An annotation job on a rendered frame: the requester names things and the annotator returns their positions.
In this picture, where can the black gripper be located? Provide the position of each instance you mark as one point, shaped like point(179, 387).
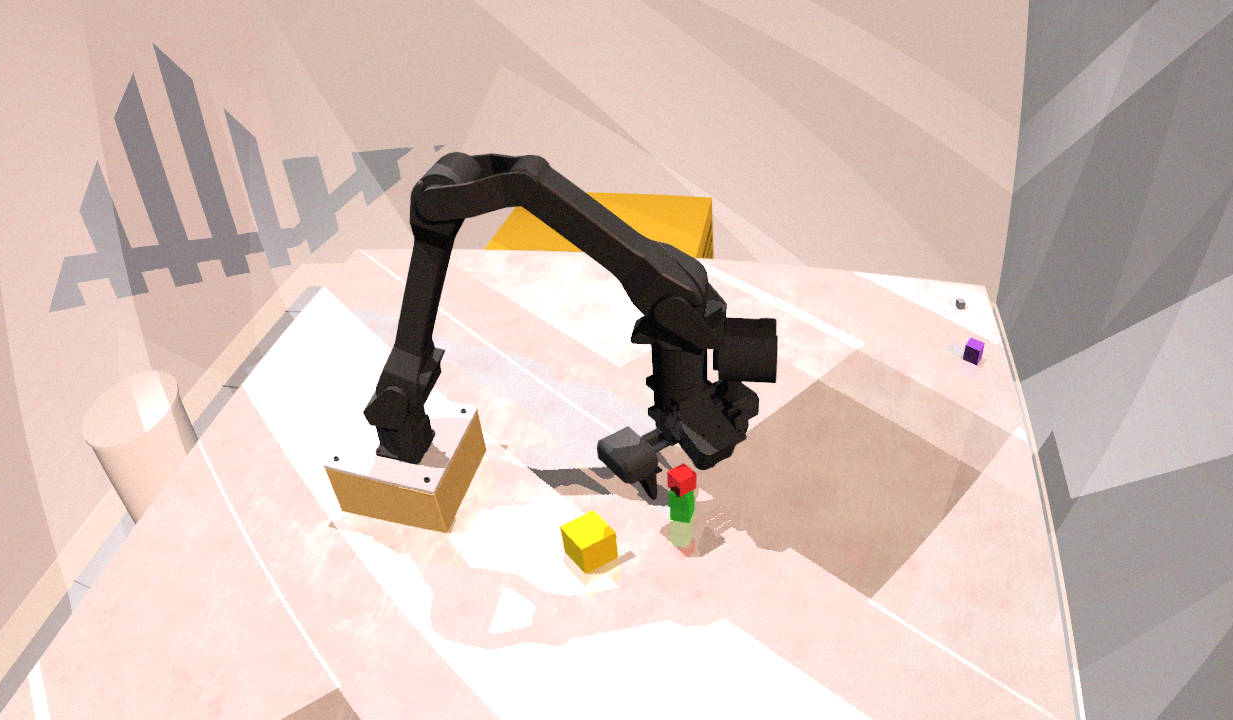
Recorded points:
point(632, 457)

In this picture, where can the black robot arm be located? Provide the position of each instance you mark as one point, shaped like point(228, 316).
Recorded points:
point(683, 313)

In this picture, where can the purple block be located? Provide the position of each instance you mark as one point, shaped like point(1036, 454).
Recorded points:
point(973, 351)

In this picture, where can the red block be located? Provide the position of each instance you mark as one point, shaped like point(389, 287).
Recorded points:
point(681, 480)

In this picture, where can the green block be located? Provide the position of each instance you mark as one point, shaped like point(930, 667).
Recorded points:
point(682, 515)
point(682, 502)

